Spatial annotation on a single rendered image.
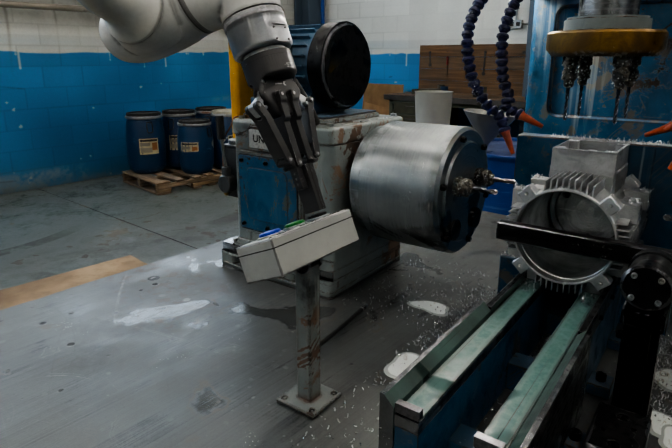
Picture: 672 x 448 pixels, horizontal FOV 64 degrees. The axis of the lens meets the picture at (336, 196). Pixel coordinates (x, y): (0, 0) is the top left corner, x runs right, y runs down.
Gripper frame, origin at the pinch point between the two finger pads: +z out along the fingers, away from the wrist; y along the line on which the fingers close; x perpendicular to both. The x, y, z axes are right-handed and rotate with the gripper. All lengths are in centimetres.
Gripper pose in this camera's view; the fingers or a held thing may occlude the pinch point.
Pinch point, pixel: (308, 188)
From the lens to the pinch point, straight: 78.7
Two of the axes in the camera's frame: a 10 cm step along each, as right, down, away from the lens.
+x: -7.4, 2.3, 6.3
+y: 5.9, -2.0, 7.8
